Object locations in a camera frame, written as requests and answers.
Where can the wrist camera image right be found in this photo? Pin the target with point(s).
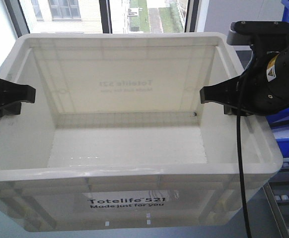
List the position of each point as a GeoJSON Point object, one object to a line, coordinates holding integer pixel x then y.
{"type": "Point", "coordinates": [268, 36]}

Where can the white plastic tote bin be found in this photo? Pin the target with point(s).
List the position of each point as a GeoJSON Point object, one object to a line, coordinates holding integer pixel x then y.
{"type": "Point", "coordinates": [117, 136]}

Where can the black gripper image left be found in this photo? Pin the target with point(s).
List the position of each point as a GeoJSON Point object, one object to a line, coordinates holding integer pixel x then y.
{"type": "Point", "coordinates": [11, 96]}

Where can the black cable image right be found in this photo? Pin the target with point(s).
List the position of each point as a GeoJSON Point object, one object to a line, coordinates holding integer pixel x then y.
{"type": "Point", "coordinates": [241, 86]}

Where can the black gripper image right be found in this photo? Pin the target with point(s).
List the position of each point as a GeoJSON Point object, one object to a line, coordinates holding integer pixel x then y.
{"type": "Point", "coordinates": [266, 91]}

